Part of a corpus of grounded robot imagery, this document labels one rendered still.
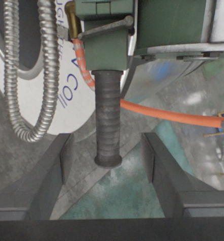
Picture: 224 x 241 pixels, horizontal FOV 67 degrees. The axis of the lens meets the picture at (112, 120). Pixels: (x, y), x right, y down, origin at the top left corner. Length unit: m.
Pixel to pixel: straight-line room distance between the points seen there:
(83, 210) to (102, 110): 1.51
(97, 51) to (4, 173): 1.29
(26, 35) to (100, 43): 0.95
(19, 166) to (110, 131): 1.25
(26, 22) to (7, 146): 0.83
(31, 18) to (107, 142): 1.04
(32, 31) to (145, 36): 1.02
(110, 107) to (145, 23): 0.10
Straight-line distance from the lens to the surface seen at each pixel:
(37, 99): 0.84
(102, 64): 0.21
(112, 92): 0.21
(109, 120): 0.22
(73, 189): 1.61
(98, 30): 0.20
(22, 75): 0.89
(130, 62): 0.42
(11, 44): 0.31
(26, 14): 1.19
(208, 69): 5.12
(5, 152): 1.43
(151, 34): 0.18
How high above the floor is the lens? 1.41
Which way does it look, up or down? 47 degrees down
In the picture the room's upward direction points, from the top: 72 degrees clockwise
